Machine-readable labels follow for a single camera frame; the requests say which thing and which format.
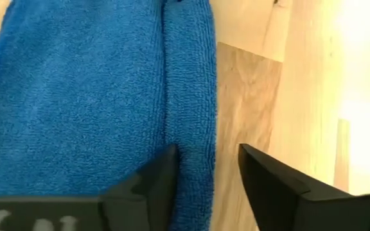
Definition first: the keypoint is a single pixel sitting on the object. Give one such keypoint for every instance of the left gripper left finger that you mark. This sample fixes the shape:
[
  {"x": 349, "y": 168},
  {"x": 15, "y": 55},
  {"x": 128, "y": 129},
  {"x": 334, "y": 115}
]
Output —
[{"x": 146, "y": 199}]

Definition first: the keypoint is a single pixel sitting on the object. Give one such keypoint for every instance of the blue microfiber towel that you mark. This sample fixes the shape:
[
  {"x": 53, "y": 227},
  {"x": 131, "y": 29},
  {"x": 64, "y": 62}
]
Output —
[{"x": 75, "y": 96}]

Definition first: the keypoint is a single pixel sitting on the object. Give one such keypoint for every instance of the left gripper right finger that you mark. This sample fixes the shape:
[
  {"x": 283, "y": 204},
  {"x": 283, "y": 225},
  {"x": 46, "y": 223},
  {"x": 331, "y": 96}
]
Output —
[{"x": 275, "y": 199}]

